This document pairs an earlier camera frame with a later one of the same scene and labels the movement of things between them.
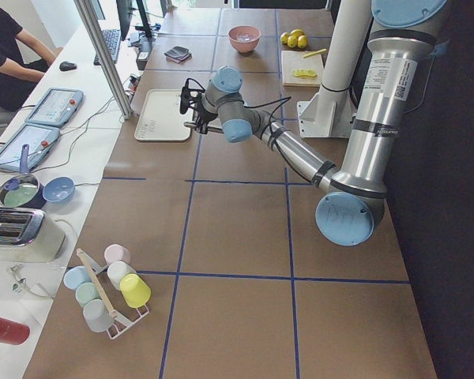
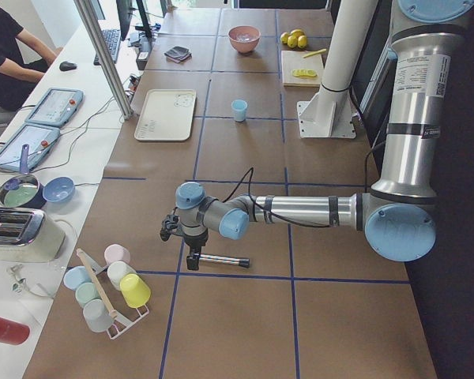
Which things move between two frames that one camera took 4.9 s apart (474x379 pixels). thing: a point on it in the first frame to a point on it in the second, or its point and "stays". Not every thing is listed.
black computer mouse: x=66 y=65 stays
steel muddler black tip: x=193 y=124 to x=244 y=263
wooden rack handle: x=112 y=313 stays
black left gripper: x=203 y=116 to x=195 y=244
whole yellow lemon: x=284 y=38 stays
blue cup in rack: x=75 y=275 stays
